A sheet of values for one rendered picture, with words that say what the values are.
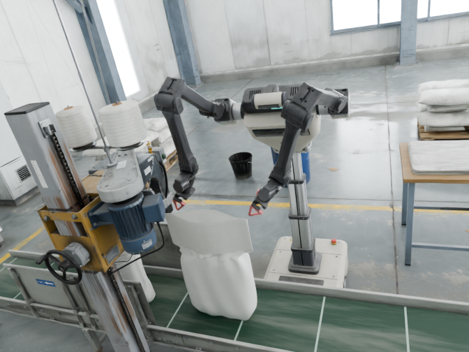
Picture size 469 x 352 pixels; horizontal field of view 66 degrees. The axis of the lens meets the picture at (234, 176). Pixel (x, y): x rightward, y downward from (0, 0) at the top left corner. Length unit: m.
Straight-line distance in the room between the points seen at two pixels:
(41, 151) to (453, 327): 2.02
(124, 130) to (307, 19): 8.28
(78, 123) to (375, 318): 1.74
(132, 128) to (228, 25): 8.65
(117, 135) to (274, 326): 1.30
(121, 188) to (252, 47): 8.68
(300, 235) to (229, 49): 8.14
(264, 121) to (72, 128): 0.91
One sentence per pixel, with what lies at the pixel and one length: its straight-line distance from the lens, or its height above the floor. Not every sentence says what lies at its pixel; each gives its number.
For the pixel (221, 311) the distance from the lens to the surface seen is 2.18.
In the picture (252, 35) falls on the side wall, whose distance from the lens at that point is 9.87.
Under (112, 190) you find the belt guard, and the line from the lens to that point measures 1.46.
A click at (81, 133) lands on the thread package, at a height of 1.58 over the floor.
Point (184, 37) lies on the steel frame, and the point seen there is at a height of 1.30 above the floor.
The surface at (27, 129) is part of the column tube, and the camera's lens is 1.52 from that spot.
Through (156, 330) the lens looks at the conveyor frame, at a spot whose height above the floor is 0.39.
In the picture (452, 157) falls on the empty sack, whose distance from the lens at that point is 2.86.
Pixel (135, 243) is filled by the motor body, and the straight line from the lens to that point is 1.58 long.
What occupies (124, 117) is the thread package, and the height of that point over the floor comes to 1.65.
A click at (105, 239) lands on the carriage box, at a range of 1.69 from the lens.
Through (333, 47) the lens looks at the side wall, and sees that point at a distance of 9.52.
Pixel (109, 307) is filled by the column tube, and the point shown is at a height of 0.80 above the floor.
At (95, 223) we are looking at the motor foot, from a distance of 1.62.
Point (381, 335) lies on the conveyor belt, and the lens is 2.09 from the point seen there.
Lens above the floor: 1.99
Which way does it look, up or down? 26 degrees down
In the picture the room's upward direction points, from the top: 11 degrees counter-clockwise
